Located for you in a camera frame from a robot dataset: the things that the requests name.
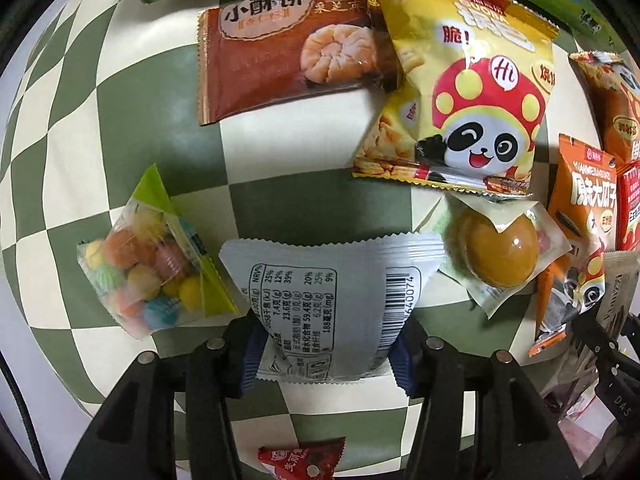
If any braised egg packet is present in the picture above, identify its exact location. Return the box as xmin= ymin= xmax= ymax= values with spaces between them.
xmin=418 ymin=193 xmax=570 ymax=316

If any orange sunflower seed packet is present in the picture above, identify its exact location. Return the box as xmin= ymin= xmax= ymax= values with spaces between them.
xmin=528 ymin=134 xmax=617 ymax=356

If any colourful candy bag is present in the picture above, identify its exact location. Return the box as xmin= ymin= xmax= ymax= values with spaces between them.
xmin=76 ymin=165 xmax=239 ymax=339

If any white snack packet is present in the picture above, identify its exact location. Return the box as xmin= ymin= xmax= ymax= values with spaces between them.
xmin=219 ymin=233 xmax=445 ymax=383

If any yellow panda crisps bag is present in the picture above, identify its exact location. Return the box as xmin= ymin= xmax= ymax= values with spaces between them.
xmin=352 ymin=0 xmax=558 ymax=198

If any brown pastry snack packet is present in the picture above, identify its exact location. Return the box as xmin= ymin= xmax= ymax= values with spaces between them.
xmin=198 ymin=0 xmax=400 ymax=125

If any red snack packet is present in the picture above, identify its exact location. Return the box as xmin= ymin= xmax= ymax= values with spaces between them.
xmin=616 ymin=160 xmax=640 ymax=250

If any crumpled plastic bag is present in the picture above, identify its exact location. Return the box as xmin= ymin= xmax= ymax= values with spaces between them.
xmin=537 ymin=343 xmax=622 ymax=470

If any beige wafer box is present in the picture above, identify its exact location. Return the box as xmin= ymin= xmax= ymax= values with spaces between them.
xmin=596 ymin=252 xmax=639 ymax=339

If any small red triangular packet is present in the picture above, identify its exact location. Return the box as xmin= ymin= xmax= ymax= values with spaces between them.
xmin=257 ymin=437 xmax=346 ymax=480

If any orange snack bag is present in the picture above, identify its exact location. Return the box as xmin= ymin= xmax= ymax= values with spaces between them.
xmin=570 ymin=51 xmax=639 ymax=166

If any black cable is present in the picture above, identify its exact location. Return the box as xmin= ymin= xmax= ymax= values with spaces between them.
xmin=0 ymin=351 xmax=51 ymax=480

